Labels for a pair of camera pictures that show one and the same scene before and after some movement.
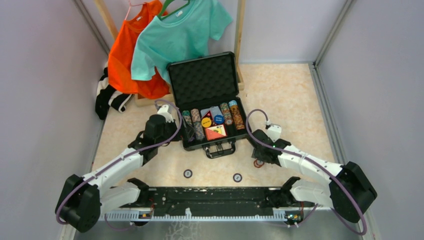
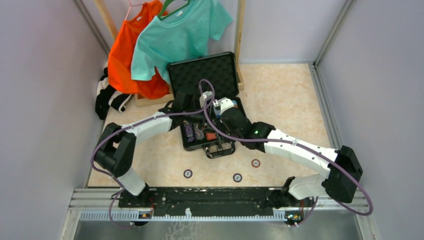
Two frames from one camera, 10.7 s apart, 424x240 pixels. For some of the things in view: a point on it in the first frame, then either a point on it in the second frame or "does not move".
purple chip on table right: x=237 y=177 does not move
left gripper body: x=171 y=128 → x=195 y=117
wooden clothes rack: x=149 y=99 does not move
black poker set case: x=205 y=90 does not move
